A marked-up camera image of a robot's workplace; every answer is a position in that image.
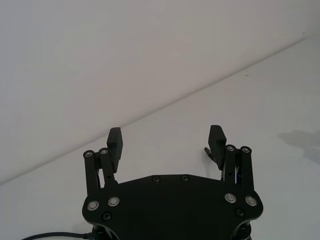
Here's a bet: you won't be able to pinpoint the thin dark cable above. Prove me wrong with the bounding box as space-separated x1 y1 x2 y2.
23 231 94 240

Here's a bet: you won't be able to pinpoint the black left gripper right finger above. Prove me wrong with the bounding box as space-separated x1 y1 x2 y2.
208 124 256 192

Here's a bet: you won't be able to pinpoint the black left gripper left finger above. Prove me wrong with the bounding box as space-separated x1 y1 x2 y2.
83 127 124 195

